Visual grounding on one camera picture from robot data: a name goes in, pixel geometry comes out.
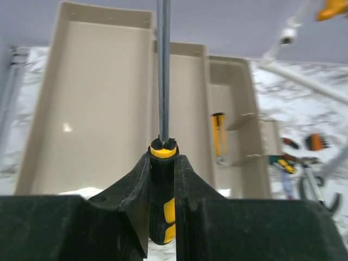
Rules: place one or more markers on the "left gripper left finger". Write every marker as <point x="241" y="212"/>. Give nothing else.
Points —
<point x="112" y="225"/>

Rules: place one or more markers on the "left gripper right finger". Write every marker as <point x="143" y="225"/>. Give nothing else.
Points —
<point x="212" y="227"/>

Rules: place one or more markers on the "black yellow screwdriver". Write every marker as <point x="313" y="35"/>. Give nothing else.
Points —
<point x="163" y="150"/>

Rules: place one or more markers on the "blue handled screwdriver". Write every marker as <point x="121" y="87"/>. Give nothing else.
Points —
<point x="287" y="185"/>

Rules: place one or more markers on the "yellow utility knife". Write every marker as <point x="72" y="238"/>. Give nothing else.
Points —
<point x="219" y="136"/>

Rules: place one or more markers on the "beige plastic tool box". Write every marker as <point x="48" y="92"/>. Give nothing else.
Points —
<point x="97" y="109"/>

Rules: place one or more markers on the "orange black pliers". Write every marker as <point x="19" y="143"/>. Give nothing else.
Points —
<point x="289" y="148"/>

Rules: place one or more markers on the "silver combination wrench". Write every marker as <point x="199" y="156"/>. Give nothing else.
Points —
<point x="334" y="169"/>

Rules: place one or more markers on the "hex key set orange holder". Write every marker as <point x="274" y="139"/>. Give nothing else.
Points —
<point x="316" y="142"/>

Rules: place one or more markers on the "orange brass tap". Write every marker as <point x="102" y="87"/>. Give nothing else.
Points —
<point x="331" y="9"/>

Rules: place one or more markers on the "green handled screwdriver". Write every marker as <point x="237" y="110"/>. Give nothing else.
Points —
<point x="281" y="163"/>

